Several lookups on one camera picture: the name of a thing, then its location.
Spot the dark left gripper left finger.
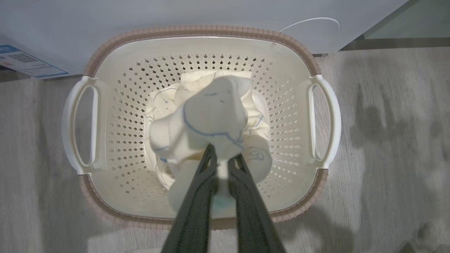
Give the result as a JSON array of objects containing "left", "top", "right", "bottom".
[{"left": 162, "top": 143, "right": 218, "bottom": 253}]

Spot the white front-load washing machine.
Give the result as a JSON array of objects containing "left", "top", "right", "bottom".
[{"left": 0, "top": 0, "right": 410, "bottom": 79}]

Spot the cream perforated laundry basket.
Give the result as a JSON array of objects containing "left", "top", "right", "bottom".
[{"left": 62, "top": 25, "right": 342, "bottom": 231}]

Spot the cream yellow blue garment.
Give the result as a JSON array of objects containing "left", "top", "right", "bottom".
[{"left": 144, "top": 70, "right": 273, "bottom": 211}]

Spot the blue energy label sticker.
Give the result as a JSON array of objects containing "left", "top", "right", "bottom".
[{"left": 0, "top": 45, "right": 70, "bottom": 78}]

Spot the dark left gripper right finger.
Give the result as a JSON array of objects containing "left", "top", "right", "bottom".
[{"left": 227, "top": 155, "right": 285, "bottom": 253}]

